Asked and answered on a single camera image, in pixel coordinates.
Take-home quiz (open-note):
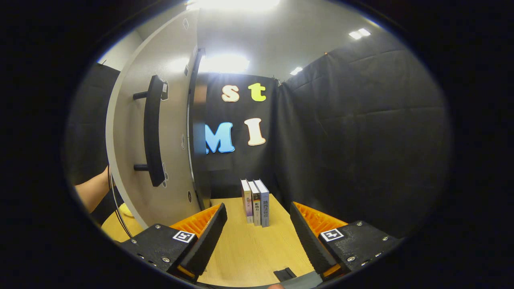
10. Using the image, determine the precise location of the black door handle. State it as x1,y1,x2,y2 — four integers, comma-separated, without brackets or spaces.
133,75,167,187

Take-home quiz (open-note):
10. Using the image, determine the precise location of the black backdrop cloth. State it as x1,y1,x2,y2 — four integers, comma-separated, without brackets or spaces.
64,38,452,239

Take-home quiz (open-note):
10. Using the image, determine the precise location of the grey spine book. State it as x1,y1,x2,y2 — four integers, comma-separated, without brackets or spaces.
254,179,270,228

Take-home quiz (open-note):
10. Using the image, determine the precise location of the beige spine book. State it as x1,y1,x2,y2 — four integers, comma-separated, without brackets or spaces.
248,181,262,226

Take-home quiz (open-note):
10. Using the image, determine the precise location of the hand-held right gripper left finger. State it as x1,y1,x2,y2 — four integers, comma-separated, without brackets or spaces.
116,203,228,283

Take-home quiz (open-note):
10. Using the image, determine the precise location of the white spine book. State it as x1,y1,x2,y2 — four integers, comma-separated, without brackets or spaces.
241,179,254,224

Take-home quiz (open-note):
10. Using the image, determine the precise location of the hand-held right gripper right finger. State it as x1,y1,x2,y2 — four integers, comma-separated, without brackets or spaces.
290,201,403,281

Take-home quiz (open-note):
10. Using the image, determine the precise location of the grey cabinet door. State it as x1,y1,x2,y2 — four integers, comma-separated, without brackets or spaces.
105,8,201,229

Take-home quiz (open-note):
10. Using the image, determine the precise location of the thin black cable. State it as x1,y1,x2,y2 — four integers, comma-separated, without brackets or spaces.
107,169,133,238

